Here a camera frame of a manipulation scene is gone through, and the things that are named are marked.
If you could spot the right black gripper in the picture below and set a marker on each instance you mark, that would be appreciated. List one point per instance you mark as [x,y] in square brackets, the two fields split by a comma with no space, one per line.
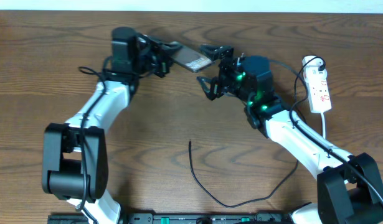
[223,52]

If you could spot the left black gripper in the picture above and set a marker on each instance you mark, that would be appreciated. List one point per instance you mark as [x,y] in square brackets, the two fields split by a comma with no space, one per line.
[164,53]

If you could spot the bronze Galaxy smartphone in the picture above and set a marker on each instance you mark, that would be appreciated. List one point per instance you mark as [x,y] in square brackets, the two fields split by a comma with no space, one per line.
[191,59]

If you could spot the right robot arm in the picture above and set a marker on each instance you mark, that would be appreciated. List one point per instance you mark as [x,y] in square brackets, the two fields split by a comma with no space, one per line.
[349,187]

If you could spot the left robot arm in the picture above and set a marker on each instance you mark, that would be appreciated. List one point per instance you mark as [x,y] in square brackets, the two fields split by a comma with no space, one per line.
[75,163]

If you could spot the white power strip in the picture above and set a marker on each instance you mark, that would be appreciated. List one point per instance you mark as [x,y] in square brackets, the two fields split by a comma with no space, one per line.
[318,93]

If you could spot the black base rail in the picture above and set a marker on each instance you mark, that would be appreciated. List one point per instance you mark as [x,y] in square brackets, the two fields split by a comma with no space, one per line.
[148,218]

